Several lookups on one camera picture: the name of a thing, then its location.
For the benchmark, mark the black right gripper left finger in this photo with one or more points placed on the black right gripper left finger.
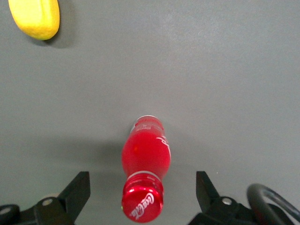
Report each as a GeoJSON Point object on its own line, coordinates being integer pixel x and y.
{"type": "Point", "coordinates": [68, 201]}

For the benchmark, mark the red coke bottle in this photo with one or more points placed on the red coke bottle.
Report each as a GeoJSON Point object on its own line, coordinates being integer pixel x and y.
{"type": "Point", "coordinates": [145, 152]}

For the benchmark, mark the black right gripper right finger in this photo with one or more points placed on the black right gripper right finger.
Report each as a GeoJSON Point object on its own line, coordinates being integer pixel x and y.
{"type": "Point", "coordinates": [211, 206]}

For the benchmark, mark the yellow lemon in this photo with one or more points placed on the yellow lemon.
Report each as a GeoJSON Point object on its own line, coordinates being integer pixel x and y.
{"type": "Point", "coordinates": [35, 18]}

